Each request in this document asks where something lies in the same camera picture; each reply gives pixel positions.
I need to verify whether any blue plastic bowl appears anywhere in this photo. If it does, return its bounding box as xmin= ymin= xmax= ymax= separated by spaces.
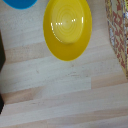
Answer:
xmin=4 ymin=0 xmax=39 ymax=10

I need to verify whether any yellow plastic bowl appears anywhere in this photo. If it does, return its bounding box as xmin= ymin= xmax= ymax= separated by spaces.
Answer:
xmin=42 ymin=0 xmax=93 ymax=62

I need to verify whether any red yellow patterned box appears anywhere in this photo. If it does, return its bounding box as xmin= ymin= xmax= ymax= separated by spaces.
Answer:
xmin=104 ymin=0 xmax=128 ymax=80

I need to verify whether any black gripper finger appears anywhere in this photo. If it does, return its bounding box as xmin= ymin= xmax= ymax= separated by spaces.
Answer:
xmin=0 ymin=31 xmax=7 ymax=72

